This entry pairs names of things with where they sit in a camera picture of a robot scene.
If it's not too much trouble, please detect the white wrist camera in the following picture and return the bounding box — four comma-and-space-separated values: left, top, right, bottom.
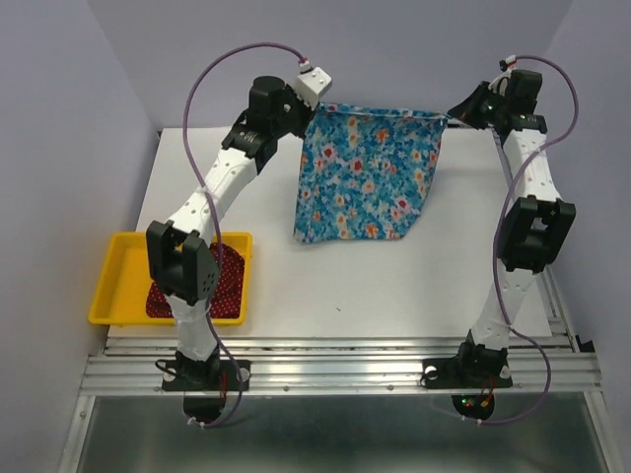
489, 55, 517, 95
293, 67, 332, 109

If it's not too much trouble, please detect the blue floral skirt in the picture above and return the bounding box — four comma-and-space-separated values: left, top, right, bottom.
293, 102, 450, 243

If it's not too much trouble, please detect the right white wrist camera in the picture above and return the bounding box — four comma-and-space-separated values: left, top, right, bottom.
489, 55, 517, 95

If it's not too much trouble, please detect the yellow plastic tray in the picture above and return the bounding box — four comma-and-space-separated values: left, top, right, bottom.
88, 233, 252, 327

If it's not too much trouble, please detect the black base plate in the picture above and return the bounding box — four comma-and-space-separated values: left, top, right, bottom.
420, 356, 513, 421
155, 356, 250, 428

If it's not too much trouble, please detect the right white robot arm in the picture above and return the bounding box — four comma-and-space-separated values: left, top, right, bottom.
424, 67, 577, 388

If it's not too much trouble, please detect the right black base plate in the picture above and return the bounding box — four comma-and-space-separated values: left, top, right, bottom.
420, 356, 513, 421

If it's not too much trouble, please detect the red polka dot skirt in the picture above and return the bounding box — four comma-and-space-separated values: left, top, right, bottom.
145, 243, 245, 320

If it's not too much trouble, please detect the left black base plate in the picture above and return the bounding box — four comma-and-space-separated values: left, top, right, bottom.
155, 356, 250, 428

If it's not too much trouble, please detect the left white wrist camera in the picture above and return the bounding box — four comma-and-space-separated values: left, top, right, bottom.
293, 67, 332, 109

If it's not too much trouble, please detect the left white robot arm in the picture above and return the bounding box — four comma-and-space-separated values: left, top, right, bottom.
146, 67, 332, 389

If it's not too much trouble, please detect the aluminium frame rail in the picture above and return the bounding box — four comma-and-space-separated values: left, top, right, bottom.
80, 336, 602, 397

